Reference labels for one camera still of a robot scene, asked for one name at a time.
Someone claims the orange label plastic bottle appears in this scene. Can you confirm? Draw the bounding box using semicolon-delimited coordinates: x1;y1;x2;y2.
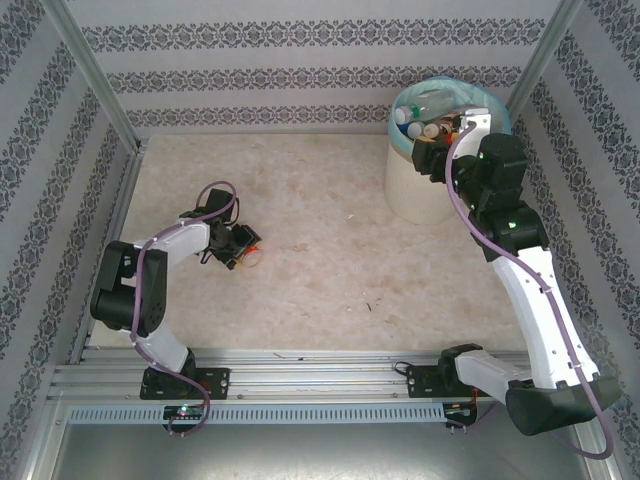
238;243;265;269

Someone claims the white bin with blue liner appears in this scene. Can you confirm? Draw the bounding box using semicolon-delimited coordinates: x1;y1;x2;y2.
389;75;512;156

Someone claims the small circuit board green light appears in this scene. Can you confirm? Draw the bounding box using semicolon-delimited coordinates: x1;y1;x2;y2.
163;405;206;420

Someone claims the grey metal panel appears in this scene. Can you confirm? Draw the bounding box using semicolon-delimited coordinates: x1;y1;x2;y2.
49;419;609;480

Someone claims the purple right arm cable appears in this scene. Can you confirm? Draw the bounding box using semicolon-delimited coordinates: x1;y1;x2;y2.
444;122;615;461

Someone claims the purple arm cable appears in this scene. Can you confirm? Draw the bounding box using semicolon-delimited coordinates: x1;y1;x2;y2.
128;180;239;440
444;122;615;461

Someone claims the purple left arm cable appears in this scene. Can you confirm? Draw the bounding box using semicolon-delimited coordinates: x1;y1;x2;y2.
128;180;239;440

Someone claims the aluminium side rail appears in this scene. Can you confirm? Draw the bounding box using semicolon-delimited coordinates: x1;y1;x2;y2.
68;142;149;365

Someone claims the aluminium corner post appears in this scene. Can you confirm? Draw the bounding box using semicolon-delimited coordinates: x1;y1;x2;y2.
504;0;584;119
42;0;147;151

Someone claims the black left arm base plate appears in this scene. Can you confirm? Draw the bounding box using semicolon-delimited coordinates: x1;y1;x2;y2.
138;366;232;401

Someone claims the aluminium mounting rail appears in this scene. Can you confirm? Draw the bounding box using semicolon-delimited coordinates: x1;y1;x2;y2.
47;348;594;401

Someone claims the slotted grey cable duct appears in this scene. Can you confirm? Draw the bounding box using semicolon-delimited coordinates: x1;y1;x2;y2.
66;402;447;425

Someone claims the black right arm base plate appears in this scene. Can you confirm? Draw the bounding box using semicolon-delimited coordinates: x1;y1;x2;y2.
403;363;481;400

